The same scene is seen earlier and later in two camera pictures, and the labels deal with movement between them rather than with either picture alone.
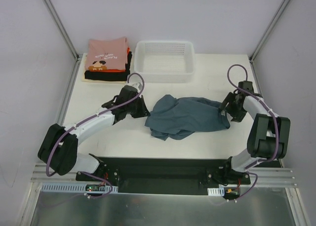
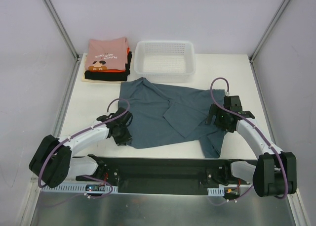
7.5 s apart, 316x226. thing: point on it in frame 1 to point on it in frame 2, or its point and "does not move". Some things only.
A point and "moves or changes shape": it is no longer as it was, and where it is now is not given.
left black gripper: x=138 y=107 to x=123 y=138
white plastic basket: x=165 y=62 does not move
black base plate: x=169 y=176 does not move
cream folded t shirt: x=83 y=78 does not move
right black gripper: x=229 y=107 to x=215 y=114
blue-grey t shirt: x=171 y=118 moves or changes shape
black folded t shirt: x=110 y=75 does not move
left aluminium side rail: x=69 y=88 does not move
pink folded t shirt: x=107 y=54 does not move
